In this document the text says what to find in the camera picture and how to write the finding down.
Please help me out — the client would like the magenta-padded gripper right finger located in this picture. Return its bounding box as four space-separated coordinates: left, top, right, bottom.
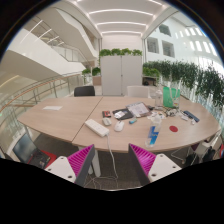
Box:
128 143 183 187

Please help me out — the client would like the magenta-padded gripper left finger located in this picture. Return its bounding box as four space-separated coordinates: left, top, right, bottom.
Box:
44 143 96 188

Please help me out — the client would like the clear blue-labelled water bottle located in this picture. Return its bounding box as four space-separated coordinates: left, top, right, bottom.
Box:
144 114 163 149

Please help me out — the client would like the white chair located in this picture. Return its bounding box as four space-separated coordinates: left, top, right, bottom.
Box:
126 85 151 99
194 133 223 159

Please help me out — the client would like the colourful sticker sheet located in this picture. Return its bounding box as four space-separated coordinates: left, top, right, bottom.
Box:
148 111 168 122

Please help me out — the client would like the dark blue flat case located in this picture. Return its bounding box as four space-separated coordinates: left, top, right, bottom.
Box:
182 110 201 123

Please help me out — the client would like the white computer mouse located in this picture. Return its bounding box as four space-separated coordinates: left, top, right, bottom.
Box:
113 120 126 132

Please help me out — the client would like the white paper sheet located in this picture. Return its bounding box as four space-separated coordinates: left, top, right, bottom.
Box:
42 105 64 111

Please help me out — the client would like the brown notebook with white paper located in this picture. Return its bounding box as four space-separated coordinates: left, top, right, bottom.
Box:
125 101 152 118

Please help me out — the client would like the clear jar with white lid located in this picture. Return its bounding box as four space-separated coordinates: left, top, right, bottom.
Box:
154 88 164 108

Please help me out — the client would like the green tote bag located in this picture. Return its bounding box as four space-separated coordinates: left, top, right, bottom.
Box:
162 85 182 109

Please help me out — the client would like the black chair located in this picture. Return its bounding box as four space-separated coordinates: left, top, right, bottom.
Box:
73 85 96 98

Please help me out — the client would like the row of green hedge plants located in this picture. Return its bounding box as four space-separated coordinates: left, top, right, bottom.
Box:
142 59 224 108

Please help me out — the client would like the brown planter with green plants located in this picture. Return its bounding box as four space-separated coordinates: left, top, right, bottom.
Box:
82 67 102 86

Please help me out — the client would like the white cabinet topped with plants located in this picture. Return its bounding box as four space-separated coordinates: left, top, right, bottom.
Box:
98 48 144 97

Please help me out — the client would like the group of ceiling light strips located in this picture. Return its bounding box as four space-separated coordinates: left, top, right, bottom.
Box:
76 0 164 36

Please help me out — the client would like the white power strip cable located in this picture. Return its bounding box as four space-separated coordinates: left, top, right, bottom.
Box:
105 133 121 181

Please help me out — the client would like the black tangled cable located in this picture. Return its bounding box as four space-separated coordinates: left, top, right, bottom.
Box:
163 106 183 118

